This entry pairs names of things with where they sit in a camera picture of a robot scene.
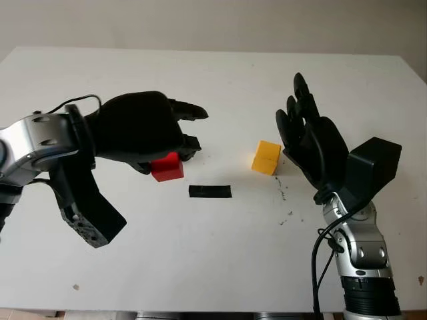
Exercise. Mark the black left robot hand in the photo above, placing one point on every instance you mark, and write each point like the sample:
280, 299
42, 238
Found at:
133, 126

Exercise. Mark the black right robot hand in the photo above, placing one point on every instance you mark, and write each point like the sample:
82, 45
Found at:
320, 150

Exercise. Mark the red wooden block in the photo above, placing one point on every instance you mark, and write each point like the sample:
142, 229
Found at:
166, 168

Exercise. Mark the yellow wooden block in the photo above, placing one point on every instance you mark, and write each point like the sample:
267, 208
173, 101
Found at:
265, 158

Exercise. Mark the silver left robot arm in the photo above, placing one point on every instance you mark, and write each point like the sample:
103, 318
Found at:
33, 140

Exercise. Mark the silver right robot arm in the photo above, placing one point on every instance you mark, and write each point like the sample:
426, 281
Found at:
363, 253

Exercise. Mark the black tape strip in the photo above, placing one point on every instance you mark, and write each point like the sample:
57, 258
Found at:
210, 191

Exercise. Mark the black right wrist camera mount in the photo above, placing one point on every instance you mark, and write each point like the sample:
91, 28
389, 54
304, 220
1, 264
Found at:
373, 163

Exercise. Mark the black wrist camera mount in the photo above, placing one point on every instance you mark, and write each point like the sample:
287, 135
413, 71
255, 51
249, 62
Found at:
93, 213
373, 163

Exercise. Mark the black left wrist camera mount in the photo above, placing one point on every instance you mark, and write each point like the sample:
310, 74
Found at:
93, 213

